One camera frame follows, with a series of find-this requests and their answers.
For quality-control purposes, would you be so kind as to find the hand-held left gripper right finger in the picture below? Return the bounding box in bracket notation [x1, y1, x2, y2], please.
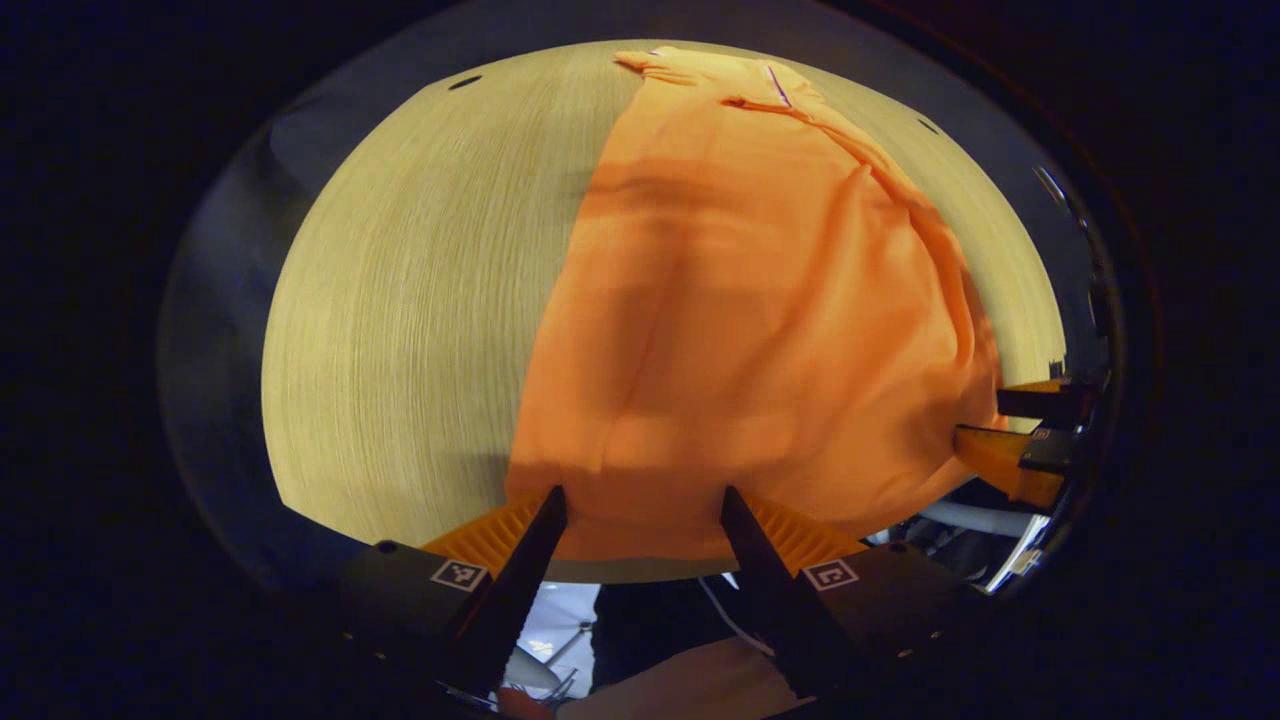
[720, 485, 991, 701]

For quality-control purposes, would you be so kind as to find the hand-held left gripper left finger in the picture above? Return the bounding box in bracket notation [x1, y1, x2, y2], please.
[335, 485, 569, 706]

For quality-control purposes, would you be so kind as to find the orange T-shirt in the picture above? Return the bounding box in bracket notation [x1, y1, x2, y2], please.
[505, 47, 1006, 563]

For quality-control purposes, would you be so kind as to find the dark cloth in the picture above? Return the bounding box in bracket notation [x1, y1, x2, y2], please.
[592, 580, 746, 691]

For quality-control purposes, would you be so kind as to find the person's beige clothing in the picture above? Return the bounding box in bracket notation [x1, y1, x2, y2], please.
[555, 637, 806, 720]

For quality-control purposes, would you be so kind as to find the metal stand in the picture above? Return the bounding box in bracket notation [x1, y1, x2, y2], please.
[1033, 163, 1109, 336]

